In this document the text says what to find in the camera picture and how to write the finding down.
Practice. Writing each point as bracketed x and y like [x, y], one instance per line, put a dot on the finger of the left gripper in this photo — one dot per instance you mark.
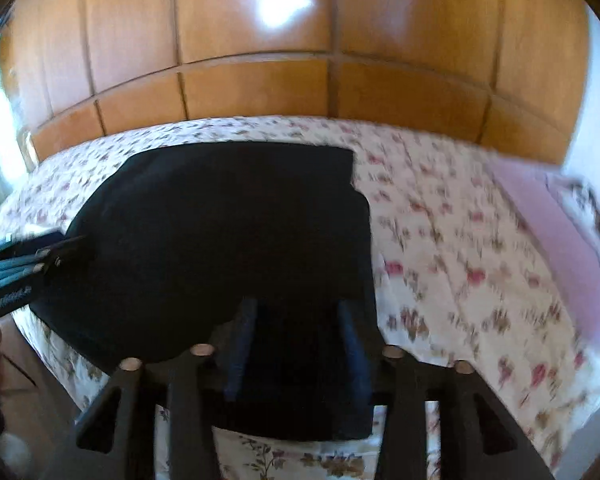
[46, 255]
[14, 247]

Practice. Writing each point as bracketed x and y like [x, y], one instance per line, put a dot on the black embroidered pants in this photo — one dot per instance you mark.
[261, 249]

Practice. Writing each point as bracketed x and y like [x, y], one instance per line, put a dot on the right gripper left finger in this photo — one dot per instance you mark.
[115, 437]

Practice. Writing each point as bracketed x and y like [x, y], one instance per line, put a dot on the pink cat print pillow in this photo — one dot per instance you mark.
[562, 216]

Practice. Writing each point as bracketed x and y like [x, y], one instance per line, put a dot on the wooden panelled wardrobe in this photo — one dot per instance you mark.
[504, 74]

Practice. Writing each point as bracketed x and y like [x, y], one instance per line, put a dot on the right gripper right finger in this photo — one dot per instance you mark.
[441, 419]

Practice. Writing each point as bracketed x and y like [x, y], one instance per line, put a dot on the floral quilted bedspread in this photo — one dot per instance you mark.
[457, 273]

